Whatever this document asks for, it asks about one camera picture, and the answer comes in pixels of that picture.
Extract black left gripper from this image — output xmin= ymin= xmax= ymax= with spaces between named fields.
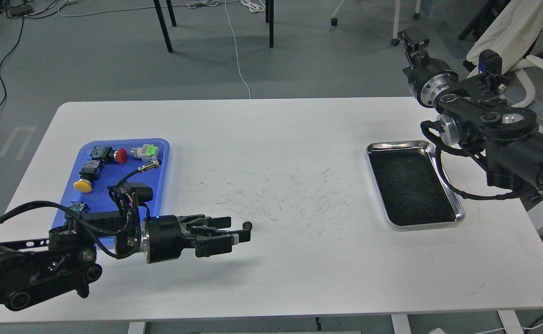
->
xmin=141 ymin=214 xmax=251 ymax=264

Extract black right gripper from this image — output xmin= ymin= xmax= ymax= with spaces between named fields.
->
xmin=397 ymin=28 xmax=459 ymax=108

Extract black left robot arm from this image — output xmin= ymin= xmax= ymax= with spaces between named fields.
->
xmin=0 ymin=160 xmax=253 ymax=311

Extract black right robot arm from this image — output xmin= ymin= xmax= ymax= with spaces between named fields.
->
xmin=398 ymin=28 xmax=543 ymax=200

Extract white caster chair legs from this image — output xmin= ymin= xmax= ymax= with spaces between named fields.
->
xmin=329 ymin=0 xmax=406 ymax=47

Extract beige cloth on chair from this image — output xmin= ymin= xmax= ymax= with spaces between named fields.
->
xmin=466 ymin=0 xmax=543 ymax=73

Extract steel tray with black mat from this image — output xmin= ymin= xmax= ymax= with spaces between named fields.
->
xmin=366 ymin=140 xmax=466 ymax=230

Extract blue plastic tray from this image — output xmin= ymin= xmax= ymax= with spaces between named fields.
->
xmin=51 ymin=138 xmax=171 ymax=238

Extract black table legs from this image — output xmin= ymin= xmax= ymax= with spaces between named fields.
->
xmin=153 ymin=0 xmax=275 ymax=53

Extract green grey switch part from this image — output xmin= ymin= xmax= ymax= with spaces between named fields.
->
xmin=130 ymin=144 xmax=160 ymax=163

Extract red push button switch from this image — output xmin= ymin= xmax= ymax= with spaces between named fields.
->
xmin=89 ymin=146 xmax=128 ymax=164

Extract green push button switch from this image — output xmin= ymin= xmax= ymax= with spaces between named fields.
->
xmin=64 ymin=201 xmax=89 ymax=222

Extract yellow push button switch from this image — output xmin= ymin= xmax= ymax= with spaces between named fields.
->
xmin=73 ymin=159 xmax=104 ymax=193

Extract white floor cable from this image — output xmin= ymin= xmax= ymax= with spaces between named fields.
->
xmin=224 ymin=0 xmax=252 ymax=99

